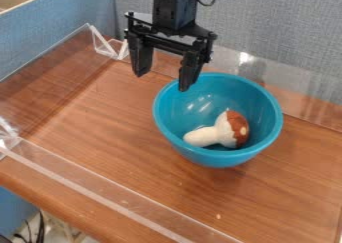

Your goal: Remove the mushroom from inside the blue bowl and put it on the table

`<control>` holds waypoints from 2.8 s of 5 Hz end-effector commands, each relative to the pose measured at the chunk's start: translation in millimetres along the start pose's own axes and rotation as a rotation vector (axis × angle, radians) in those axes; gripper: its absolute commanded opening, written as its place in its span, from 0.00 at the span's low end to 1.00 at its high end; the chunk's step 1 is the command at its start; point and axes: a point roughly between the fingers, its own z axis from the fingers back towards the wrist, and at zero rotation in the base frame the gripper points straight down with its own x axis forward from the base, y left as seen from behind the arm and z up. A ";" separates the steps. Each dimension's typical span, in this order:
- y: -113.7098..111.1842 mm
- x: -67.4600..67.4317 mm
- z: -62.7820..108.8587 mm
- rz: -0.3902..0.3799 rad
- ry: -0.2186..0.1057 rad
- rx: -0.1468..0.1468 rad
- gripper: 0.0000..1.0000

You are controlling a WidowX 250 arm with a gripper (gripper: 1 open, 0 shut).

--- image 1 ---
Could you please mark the brown and white toy mushroom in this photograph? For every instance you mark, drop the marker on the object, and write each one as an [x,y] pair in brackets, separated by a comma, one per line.
[231,132]

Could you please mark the clear acrylic front barrier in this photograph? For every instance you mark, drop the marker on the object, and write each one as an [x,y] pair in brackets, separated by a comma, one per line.
[145,211]

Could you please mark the clear acrylic corner bracket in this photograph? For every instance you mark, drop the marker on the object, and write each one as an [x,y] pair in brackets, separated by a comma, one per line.
[113,48]

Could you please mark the clear acrylic back barrier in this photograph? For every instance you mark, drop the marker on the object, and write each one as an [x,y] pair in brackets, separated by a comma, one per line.
[265,71]

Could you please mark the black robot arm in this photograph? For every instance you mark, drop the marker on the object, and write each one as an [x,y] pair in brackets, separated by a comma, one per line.
[170,29]

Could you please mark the clear acrylic barrier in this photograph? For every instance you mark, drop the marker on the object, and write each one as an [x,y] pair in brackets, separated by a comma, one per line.
[265,71]
[145,211]

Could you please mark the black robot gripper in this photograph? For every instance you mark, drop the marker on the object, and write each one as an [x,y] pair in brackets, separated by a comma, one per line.
[170,29]

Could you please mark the blue plastic bowl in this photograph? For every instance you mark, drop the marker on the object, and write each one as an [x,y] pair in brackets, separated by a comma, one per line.
[187,111]

